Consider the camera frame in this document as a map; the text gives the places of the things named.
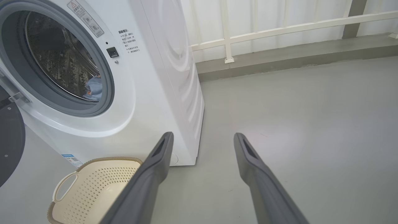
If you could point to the cream perforated laundry basket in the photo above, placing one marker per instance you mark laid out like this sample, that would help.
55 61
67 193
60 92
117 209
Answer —
93 189

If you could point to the white warning sticker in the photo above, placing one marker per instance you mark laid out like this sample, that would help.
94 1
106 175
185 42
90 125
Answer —
85 18

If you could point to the steel washing machine drum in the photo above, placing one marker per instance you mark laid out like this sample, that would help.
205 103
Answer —
56 53

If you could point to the white front-load washing machine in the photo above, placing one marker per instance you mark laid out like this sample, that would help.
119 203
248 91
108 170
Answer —
155 93

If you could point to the white metal railing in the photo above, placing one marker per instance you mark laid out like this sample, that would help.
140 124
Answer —
279 31

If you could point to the black door latch socket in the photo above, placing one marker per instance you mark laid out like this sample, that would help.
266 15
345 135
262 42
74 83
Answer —
112 52

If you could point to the blue energy label sticker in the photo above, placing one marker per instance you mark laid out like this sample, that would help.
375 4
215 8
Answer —
72 160

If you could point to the grey rubber door gasket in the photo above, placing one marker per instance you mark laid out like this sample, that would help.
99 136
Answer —
107 93

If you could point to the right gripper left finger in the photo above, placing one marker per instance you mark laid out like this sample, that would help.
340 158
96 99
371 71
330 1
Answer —
146 186

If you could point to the round white filter cover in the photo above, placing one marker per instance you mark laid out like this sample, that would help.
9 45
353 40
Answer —
174 158

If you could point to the blue cartoon print garment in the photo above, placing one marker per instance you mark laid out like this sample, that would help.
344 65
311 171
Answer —
94 88

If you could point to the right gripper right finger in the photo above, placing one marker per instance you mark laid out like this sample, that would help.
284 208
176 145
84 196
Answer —
267 193

